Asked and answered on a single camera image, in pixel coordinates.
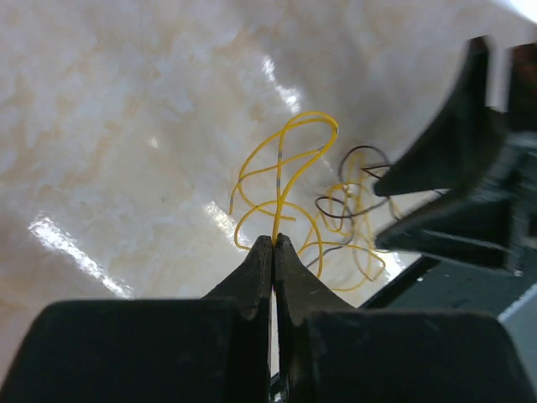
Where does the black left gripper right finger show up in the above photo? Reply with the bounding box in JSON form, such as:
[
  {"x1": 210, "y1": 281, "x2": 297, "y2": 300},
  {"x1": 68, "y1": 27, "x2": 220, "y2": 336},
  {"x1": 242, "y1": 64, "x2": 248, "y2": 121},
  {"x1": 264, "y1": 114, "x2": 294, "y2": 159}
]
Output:
[{"x1": 273, "y1": 235, "x2": 536, "y2": 402}]

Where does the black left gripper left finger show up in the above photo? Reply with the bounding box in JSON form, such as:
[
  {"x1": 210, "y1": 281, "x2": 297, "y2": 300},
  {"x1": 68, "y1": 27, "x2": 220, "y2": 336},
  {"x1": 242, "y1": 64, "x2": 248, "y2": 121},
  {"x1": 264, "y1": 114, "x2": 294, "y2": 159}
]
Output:
[{"x1": 1, "y1": 236, "x2": 272, "y2": 402}]

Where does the tangled wire bundle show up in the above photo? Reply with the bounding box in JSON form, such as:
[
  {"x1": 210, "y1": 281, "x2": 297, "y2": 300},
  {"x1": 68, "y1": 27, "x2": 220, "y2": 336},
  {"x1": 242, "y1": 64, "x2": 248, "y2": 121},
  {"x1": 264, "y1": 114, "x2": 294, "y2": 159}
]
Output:
[{"x1": 229, "y1": 111, "x2": 450, "y2": 293}]

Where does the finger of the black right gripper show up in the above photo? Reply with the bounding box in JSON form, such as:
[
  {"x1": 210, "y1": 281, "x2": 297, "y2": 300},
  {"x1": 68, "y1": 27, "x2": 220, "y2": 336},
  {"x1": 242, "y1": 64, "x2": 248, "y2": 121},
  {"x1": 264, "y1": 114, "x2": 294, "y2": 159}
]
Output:
[
  {"x1": 375, "y1": 191, "x2": 536, "y2": 275},
  {"x1": 373, "y1": 36, "x2": 492, "y2": 196}
]

